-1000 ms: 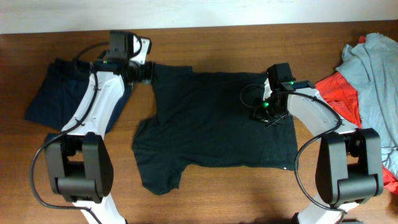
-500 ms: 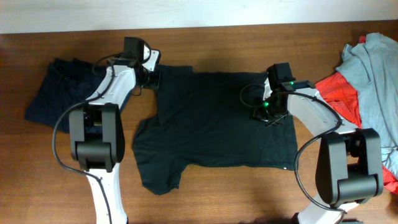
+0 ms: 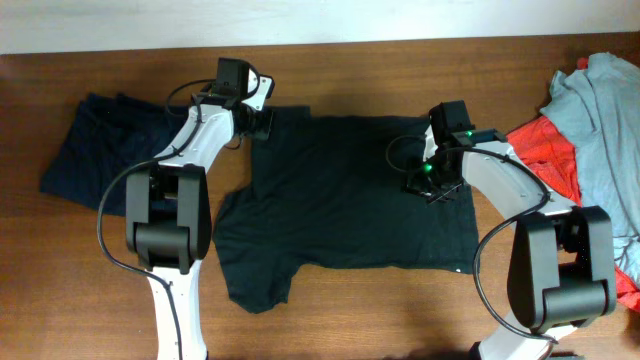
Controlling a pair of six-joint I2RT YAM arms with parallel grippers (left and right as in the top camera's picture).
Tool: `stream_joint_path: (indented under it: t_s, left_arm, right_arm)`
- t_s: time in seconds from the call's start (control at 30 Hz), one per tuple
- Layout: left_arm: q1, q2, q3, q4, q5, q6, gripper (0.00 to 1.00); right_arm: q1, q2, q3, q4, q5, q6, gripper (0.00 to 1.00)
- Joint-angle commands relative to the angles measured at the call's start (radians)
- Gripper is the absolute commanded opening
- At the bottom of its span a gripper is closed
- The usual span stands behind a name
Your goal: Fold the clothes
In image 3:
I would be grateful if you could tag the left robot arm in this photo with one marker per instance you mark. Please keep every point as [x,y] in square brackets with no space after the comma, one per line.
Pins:
[168,214]

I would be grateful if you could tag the light grey blue garment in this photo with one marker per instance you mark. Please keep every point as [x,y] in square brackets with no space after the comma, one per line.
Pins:
[597,110]

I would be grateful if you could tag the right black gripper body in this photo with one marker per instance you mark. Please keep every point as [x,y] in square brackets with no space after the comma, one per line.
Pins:
[431,181]

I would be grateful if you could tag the red orange garment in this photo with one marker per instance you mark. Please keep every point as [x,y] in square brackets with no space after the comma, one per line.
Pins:
[549,155]

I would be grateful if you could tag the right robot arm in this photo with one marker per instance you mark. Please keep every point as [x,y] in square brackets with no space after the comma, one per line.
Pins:
[561,274]

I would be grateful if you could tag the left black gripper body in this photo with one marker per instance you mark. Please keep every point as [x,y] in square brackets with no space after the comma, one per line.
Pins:
[258,123]

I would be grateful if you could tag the folded navy blue garment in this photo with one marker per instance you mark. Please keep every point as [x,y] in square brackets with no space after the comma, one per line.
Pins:
[107,136]

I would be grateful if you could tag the dark green black t-shirt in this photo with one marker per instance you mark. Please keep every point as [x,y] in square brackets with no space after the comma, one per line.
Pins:
[327,191]

